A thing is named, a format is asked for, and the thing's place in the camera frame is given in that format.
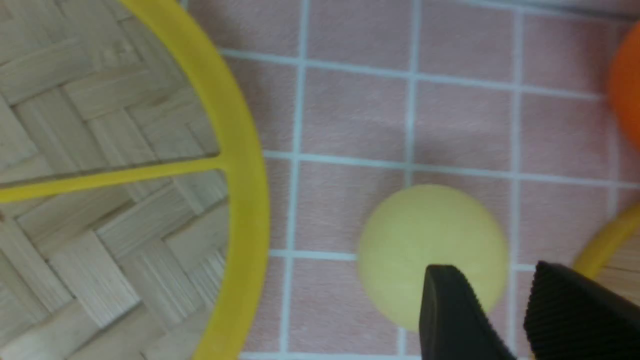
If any yellow bamboo steamer tray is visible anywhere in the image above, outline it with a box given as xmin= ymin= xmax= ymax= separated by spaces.
xmin=573 ymin=203 xmax=640 ymax=305

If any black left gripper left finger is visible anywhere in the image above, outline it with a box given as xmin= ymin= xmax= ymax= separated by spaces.
xmin=418 ymin=264 xmax=516 ymax=360

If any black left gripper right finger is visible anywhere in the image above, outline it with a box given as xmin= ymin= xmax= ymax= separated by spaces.
xmin=523 ymin=260 xmax=640 ymax=360

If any yellow bun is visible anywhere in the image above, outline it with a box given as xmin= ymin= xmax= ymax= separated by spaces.
xmin=357 ymin=184 xmax=510 ymax=332

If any pink checkered tablecloth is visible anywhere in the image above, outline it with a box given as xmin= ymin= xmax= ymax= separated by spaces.
xmin=183 ymin=0 xmax=639 ymax=360

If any yellow bamboo steamer lid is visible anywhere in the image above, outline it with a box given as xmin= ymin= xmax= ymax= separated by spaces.
xmin=1 ymin=0 xmax=270 ymax=360

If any orange fruit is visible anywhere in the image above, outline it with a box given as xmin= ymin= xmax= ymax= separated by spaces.
xmin=606 ymin=22 xmax=640 ymax=150

